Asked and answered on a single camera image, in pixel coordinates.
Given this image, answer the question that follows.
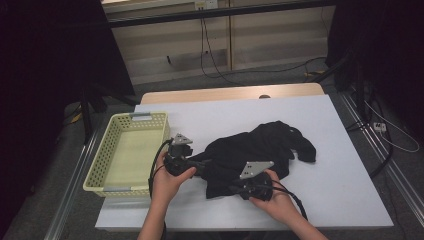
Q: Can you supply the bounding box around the person's left hand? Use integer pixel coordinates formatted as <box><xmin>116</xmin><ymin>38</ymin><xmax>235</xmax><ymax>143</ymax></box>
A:
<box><xmin>151</xmin><ymin>151</ymin><xmax>198</xmax><ymax>209</ymax></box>

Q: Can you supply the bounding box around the metal floor rail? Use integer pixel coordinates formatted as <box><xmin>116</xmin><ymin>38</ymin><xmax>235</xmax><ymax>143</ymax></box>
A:
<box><xmin>43</xmin><ymin>131</ymin><xmax>101</xmax><ymax>240</ymax></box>
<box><xmin>338</xmin><ymin>89</ymin><xmax>424</xmax><ymax>228</ymax></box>

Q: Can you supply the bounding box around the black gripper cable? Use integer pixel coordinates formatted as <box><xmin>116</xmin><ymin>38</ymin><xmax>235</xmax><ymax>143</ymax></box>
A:
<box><xmin>271</xmin><ymin>179</ymin><xmax>309</xmax><ymax>221</ymax></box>
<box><xmin>148</xmin><ymin>138</ymin><xmax>174</xmax><ymax>240</ymax></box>

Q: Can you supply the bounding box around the black tank top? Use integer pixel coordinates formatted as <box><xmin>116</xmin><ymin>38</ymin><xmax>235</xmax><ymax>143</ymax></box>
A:
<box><xmin>189</xmin><ymin>120</ymin><xmax>317</xmax><ymax>200</ymax></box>

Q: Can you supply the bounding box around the dark horizontal wall rail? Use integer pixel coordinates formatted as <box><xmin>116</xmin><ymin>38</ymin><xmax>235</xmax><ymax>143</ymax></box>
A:
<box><xmin>108</xmin><ymin>0</ymin><xmax>334</xmax><ymax>28</ymax></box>

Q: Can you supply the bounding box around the thick black floor cable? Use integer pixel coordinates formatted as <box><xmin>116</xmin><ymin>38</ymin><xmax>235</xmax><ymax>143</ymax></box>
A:
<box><xmin>346</xmin><ymin>83</ymin><xmax>394</xmax><ymax>179</ymax></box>

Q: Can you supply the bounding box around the black stand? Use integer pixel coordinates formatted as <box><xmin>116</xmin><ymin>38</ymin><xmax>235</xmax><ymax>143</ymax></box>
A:
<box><xmin>79</xmin><ymin>83</ymin><xmax>141</xmax><ymax>144</ymax></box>
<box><xmin>304</xmin><ymin>49</ymin><xmax>368</xmax><ymax>124</ymax></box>

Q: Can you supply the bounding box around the black curtain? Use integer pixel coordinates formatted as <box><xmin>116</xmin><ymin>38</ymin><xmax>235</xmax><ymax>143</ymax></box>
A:
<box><xmin>324</xmin><ymin>0</ymin><xmax>424</xmax><ymax>141</ymax></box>
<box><xmin>0</xmin><ymin>0</ymin><xmax>136</xmax><ymax>234</ymax></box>

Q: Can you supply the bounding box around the thin black wall cable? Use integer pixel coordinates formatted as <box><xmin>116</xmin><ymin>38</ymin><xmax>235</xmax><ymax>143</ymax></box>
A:
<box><xmin>199</xmin><ymin>9</ymin><xmax>214</xmax><ymax>79</ymax></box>
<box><xmin>202</xmin><ymin>9</ymin><xmax>328</xmax><ymax>86</ymax></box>

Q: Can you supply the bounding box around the white table sheet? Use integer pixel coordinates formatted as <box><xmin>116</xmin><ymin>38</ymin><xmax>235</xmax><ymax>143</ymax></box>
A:
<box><xmin>94</xmin><ymin>94</ymin><xmax>394</xmax><ymax>232</ymax></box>

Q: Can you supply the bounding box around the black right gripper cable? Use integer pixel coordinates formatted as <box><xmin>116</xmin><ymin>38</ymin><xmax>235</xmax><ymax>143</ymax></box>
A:
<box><xmin>271</xmin><ymin>179</ymin><xmax>309</xmax><ymax>221</ymax></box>

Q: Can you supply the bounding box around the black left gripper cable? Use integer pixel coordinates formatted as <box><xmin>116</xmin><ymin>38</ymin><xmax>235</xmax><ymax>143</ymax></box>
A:
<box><xmin>148</xmin><ymin>138</ymin><xmax>174</xmax><ymax>240</ymax></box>

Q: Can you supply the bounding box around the white wall socket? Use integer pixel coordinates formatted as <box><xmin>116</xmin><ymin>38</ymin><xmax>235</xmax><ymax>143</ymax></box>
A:
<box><xmin>194</xmin><ymin>0</ymin><xmax>219</xmax><ymax>10</ymax></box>

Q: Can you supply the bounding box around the thin white floor cable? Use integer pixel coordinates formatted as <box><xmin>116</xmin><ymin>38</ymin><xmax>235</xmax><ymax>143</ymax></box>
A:
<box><xmin>364</xmin><ymin>99</ymin><xmax>420</xmax><ymax>154</ymax></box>

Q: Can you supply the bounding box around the person's right hand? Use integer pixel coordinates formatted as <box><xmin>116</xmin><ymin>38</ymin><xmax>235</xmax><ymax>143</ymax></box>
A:
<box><xmin>249</xmin><ymin>169</ymin><xmax>299</xmax><ymax>224</ymax></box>

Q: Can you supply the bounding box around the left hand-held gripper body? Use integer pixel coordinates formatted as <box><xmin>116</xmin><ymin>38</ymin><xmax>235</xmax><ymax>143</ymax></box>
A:
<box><xmin>163</xmin><ymin>133</ymin><xmax>202</xmax><ymax>178</ymax></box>

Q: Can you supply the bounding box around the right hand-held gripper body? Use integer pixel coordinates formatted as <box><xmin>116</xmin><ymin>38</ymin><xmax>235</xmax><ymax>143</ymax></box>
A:
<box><xmin>239</xmin><ymin>160</ymin><xmax>275</xmax><ymax>202</ymax></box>

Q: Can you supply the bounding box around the pale yellow plastic basket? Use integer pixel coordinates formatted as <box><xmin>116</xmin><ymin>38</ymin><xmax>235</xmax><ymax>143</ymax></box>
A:
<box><xmin>82</xmin><ymin>111</ymin><xmax>171</xmax><ymax>198</ymax></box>

